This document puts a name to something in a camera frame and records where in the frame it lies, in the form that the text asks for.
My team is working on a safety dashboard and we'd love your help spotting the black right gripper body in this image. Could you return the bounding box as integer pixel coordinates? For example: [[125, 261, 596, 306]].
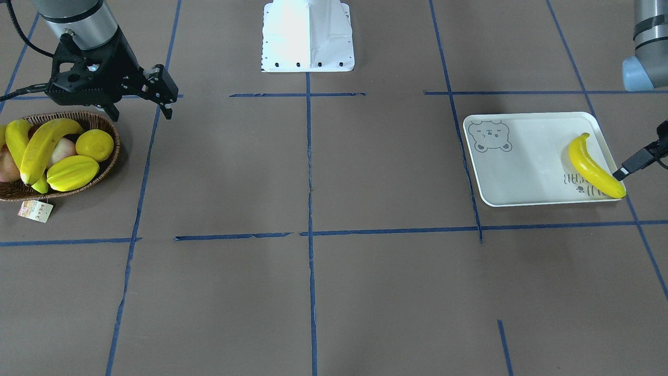
[[46, 28, 148, 107]]

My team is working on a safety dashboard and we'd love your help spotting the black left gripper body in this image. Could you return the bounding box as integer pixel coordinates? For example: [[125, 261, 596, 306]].
[[645, 121, 667, 170]]

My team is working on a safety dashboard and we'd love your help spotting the bright yellow plastic banana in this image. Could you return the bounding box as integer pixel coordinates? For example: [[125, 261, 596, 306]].
[[567, 133, 627, 199]]

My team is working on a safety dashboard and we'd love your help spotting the dull yellow speckled banana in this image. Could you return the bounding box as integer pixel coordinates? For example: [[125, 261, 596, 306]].
[[19, 117, 84, 186]]

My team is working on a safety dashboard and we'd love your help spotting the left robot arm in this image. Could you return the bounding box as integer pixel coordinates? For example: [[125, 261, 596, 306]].
[[613, 1, 667, 181]]

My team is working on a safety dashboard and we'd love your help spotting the brown woven wicker basket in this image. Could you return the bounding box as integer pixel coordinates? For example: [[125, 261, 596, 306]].
[[1, 110, 121, 202]]

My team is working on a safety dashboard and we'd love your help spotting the yellow lemon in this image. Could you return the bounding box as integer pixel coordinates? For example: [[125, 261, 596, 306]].
[[75, 129, 115, 162]]

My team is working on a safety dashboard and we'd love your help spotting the pale pink apple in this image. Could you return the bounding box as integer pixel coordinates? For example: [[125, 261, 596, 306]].
[[47, 138, 77, 169]]

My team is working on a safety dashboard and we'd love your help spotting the yellow starfruit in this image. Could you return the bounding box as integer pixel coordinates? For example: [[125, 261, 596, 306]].
[[47, 155, 100, 192]]

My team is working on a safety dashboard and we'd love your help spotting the red pink apple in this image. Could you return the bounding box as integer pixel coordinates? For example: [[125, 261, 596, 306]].
[[1, 145, 20, 183]]

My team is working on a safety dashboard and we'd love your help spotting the white rectangular bear tray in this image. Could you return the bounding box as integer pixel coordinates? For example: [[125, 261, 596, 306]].
[[462, 112, 620, 207]]

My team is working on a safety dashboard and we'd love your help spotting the paper price tag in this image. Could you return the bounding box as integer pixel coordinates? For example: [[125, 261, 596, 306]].
[[17, 199, 54, 224]]

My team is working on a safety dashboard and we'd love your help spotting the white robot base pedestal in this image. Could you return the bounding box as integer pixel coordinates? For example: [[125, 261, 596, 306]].
[[261, 1, 355, 72]]

